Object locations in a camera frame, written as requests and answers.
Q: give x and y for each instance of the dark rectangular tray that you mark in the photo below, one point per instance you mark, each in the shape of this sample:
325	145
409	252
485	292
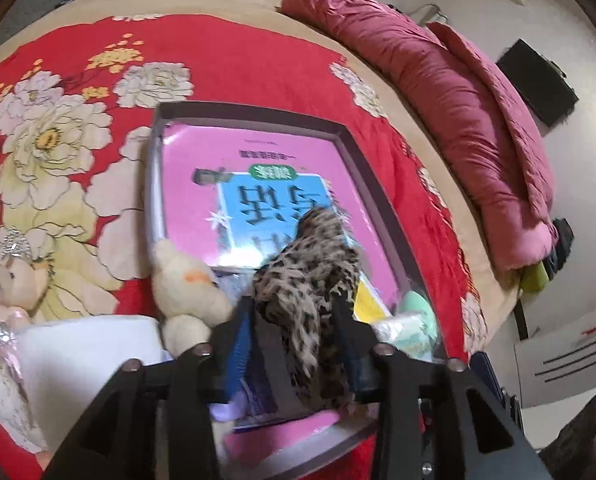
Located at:
258	112

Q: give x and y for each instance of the plush bear with tiara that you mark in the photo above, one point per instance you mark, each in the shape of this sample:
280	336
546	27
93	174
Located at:
10	280

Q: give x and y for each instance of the leopard print scarf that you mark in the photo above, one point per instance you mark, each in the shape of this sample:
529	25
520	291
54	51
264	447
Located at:
308	300

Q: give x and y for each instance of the dark clothes bundle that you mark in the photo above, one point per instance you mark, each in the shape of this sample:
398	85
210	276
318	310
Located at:
560	245

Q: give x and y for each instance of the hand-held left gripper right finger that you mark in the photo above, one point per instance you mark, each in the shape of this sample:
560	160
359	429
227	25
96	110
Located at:
360	370

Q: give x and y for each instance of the small printed tissue packet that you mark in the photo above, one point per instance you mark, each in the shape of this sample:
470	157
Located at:
397	332

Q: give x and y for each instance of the white cabinet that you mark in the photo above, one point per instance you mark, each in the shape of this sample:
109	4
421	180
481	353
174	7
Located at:
567	360

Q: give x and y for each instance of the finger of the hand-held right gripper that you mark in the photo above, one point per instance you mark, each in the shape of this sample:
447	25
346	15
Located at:
487	375

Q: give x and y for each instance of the pink quilt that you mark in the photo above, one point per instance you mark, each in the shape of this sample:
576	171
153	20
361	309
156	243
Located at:
452	110

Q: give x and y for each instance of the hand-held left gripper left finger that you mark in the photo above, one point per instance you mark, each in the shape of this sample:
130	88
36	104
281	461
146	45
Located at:
238	355

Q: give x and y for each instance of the pink and blue book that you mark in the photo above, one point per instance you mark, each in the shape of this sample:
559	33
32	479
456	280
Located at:
203	160

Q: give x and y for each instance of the white cloth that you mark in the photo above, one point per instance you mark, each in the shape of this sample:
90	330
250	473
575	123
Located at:
88	350

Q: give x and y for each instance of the cream plush bear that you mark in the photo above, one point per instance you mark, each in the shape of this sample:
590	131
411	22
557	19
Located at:
183	280

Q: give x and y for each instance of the black wall television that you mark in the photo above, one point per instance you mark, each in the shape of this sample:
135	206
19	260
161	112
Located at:
537	82

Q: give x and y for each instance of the yellow packet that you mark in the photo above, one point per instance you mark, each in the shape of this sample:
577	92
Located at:
370	305

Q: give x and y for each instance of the green cloth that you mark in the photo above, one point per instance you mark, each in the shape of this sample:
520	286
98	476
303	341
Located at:
533	277

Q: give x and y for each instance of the dark cushion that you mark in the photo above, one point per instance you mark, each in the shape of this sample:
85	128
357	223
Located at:
575	430

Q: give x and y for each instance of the red floral blanket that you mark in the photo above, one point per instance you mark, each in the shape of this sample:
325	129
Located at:
228	60

